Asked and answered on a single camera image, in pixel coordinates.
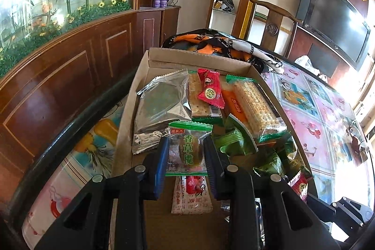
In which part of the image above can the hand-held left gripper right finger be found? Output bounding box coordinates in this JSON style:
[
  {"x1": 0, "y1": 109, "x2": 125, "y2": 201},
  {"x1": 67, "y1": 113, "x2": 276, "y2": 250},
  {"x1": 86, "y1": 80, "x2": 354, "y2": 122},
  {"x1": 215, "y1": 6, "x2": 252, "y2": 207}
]
[{"x1": 203, "y1": 137, "x2": 342, "y2": 250}]

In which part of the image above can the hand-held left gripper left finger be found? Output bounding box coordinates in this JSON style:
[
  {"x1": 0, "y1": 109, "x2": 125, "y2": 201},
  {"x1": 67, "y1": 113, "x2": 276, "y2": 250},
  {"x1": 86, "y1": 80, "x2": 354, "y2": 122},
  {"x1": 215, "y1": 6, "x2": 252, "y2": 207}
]
[{"x1": 34, "y1": 136, "x2": 170, "y2": 250}]

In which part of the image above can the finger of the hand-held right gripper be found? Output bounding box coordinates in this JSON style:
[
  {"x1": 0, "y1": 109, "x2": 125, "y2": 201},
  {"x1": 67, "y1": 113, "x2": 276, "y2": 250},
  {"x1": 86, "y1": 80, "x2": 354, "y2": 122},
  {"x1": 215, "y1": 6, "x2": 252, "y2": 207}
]
[
  {"x1": 330, "y1": 197, "x2": 369, "y2": 228},
  {"x1": 306, "y1": 194, "x2": 337, "y2": 223}
]

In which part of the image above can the green olive candy packet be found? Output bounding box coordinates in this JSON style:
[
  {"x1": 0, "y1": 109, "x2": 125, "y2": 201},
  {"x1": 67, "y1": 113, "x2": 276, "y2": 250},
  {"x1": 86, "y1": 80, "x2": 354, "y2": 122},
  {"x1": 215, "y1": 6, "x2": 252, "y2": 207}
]
[{"x1": 165, "y1": 120, "x2": 213, "y2": 177}]

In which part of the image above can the white red snack packet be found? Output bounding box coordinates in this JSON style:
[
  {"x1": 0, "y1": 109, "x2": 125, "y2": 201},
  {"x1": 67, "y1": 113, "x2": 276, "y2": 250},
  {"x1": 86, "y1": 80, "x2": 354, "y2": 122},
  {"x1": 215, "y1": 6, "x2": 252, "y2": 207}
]
[{"x1": 171, "y1": 175, "x2": 213, "y2": 215}]

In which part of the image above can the cardboard box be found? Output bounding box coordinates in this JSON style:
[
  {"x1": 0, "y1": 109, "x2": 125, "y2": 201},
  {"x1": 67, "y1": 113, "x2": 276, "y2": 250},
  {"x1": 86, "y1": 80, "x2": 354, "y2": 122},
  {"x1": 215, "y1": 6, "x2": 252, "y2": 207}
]
[{"x1": 109, "y1": 47, "x2": 320, "y2": 250}]

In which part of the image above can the red candy packet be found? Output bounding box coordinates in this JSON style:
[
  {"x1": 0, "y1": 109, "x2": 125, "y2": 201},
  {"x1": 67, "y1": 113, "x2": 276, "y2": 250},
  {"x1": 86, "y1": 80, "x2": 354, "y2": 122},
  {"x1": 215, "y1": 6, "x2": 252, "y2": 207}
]
[
  {"x1": 289, "y1": 170, "x2": 309, "y2": 204},
  {"x1": 197, "y1": 68, "x2": 226, "y2": 109}
]

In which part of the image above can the green jelly packet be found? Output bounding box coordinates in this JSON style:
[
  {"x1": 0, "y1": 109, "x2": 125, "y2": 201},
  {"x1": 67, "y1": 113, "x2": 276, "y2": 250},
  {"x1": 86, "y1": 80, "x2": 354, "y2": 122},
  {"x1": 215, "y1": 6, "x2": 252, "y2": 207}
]
[{"x1": 212, "y1": 114, "x2": 258, "y2": 157}]

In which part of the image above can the orange snack packet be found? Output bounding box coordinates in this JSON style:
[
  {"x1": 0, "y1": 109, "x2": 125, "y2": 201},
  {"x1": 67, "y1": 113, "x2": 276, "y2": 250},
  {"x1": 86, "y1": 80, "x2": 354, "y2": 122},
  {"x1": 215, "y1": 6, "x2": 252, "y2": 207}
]
[{"x1": 221, "y1": 87, "x2": 249, "y2": 124}]

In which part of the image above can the cracker packet with green ends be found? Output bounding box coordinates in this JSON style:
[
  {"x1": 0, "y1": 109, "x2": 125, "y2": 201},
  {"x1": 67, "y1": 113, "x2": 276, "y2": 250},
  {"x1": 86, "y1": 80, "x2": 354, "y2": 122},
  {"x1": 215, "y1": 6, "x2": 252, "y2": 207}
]
[{"x1": 225, "y1": 74, "x2": 288, "y2": 143}]

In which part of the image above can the printed tablecloth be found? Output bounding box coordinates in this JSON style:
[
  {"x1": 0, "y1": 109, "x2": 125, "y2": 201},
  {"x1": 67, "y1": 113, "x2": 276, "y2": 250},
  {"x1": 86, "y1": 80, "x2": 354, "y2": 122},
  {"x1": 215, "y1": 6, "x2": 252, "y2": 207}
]
[{"x1": 22, "y1": 58, "x2": 370, "y2": 242}]

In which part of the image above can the patterned scarf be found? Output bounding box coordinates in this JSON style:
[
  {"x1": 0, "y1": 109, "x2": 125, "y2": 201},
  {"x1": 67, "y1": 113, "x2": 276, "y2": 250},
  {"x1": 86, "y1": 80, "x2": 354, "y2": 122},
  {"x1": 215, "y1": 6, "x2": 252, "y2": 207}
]
[{"x1": 162, "y1": 28, "x2": 285, "y2": 75}]

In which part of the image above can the white plastic bag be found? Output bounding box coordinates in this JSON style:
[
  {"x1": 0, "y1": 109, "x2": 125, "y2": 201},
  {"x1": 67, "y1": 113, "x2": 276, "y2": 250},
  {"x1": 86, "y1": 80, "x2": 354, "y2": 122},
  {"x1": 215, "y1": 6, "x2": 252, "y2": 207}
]
[{"x1": 294, "y1": 55, "x2": 329, "y2": 83}]

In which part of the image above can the wooden cabinet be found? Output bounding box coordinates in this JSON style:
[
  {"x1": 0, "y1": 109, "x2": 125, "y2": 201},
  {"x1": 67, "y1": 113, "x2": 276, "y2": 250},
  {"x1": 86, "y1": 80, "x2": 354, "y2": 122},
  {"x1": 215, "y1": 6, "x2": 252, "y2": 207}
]
[{"x1": 137, "y1": 5, "x2": 180, "y2": 48}]

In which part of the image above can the wooden chair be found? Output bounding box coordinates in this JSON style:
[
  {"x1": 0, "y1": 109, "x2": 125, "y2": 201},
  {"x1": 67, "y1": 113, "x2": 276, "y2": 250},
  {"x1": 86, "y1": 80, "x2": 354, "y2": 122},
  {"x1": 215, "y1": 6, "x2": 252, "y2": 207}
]
[{"x1": 248, "y1": 0, "x2": 304, "y2": 56}]

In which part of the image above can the dark bag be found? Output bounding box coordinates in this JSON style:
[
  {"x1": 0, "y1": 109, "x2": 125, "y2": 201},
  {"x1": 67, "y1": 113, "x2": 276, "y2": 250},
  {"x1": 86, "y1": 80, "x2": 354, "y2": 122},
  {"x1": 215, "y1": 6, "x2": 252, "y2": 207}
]
[{"x1": 213, "y1": 0, "x2": 235, "y2": 12}]

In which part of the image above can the black television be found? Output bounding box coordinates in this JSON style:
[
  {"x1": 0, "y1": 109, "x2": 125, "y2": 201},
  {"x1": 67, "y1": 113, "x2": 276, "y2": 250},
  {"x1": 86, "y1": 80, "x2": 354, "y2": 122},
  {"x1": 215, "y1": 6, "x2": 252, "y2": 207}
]
[{"x1": 296, "y1": 0, "x2": 371, "y2": 72}]

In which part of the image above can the curved wooden wall panel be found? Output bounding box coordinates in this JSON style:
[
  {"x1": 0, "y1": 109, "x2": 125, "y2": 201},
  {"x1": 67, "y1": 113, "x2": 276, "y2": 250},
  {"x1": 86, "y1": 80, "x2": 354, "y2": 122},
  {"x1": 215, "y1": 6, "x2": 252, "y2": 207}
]
[{"x1": 0, "y1": 8, "x2": 165, "y2": 204}]

